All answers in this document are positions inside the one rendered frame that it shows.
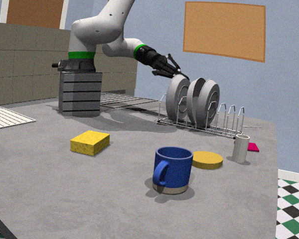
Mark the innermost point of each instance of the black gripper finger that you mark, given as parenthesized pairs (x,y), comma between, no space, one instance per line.
(170,73)
(177,69)

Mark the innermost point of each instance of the pink square tile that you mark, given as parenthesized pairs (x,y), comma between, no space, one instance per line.
(252,147)

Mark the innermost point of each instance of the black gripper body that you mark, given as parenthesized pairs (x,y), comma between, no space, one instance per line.
(152,57)

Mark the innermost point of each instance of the cream ribbed draining mat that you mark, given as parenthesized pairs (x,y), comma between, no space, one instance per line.
(9,118)

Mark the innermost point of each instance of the blue ceramic mug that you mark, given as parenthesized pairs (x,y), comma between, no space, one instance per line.
(172,167)

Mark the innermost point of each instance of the grey cup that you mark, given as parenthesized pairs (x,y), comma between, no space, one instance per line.
(240,148)

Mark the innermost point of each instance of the yellow flat disc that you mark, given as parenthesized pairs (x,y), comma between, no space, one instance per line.
(206,160)

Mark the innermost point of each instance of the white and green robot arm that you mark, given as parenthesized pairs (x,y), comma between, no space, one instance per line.
(106,28)

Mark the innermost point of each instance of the yellow sponge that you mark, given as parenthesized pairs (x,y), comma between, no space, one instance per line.
(90,142)

